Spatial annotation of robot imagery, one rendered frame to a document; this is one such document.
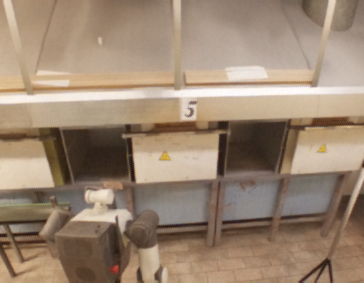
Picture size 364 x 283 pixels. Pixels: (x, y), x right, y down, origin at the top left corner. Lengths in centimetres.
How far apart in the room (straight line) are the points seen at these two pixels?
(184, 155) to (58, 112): 88
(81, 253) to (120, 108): 81
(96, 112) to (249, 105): 91
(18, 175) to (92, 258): 121
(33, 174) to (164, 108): 111
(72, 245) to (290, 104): 140
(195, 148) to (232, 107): 45
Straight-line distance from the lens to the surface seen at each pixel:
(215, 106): 158
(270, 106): 169
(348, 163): 248
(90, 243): 112
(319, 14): 234
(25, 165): 213
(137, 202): 238
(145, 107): 154
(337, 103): 191
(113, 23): 203
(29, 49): 199
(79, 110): 161
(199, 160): 193
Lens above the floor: 211
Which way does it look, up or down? 27 degrees down
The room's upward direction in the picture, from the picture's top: straight up
